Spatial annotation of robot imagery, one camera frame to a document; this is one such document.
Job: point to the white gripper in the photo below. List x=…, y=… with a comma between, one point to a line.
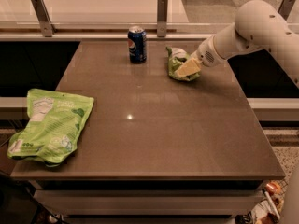
x=206, y=55

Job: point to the green jalapeno chip bag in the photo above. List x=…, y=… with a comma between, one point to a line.
x=176, y=57

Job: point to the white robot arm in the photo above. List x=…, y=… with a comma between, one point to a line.
x=257, y=26

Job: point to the large green rice chip bag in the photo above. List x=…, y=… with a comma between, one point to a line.
x=56, y=120

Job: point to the blue Pepsi can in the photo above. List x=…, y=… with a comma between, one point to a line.
x=137, y=44

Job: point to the middle metal railing bracket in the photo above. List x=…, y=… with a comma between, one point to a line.
x=162, y=8

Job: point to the left metal railing bracket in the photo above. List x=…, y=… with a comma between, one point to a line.
x=47, y=30

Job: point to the wire basket with snacks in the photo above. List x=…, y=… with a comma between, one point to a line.
x=268, y=210

